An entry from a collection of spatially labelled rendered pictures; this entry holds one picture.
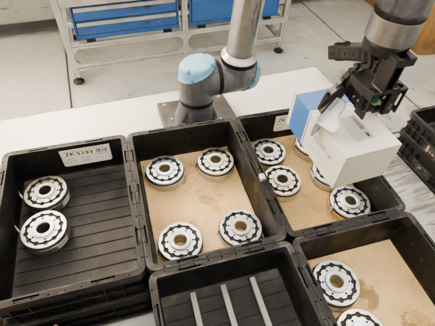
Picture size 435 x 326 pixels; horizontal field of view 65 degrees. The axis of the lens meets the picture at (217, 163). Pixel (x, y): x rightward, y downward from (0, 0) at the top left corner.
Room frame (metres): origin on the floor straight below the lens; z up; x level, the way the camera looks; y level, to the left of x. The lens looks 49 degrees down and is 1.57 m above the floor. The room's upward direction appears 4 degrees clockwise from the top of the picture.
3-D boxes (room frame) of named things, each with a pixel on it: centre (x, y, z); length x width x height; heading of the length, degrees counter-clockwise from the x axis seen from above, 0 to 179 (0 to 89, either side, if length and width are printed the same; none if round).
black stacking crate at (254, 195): (0.51, 0.04, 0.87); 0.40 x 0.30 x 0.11; 18
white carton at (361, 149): (0.53, -0.24, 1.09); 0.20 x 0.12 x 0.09; 22
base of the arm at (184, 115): (0.94, 0.09, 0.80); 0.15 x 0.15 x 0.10
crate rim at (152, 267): (0.51, 0.04, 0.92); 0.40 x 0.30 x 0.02; 18
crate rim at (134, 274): (0.42, 0.33, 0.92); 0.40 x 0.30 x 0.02; 18
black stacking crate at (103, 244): (0.42, 0.33, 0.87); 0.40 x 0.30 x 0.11; 18
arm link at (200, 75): (0.95, 0.08, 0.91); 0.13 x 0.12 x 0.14; 112
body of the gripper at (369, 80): (0.50, -0.26, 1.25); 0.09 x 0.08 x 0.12; 22
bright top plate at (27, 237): (0.39, 0.39, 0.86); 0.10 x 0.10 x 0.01
